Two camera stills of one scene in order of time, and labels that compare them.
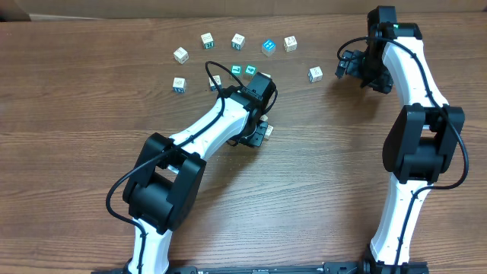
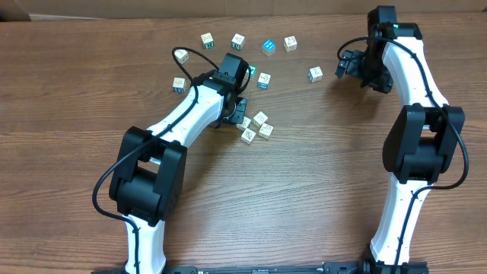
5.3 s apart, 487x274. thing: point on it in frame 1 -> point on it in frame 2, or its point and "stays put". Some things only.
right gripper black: [351, 66] stays put
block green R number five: [268, 131] stays put
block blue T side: [315, 74] stays put
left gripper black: [256, 135] -> [239, 112]
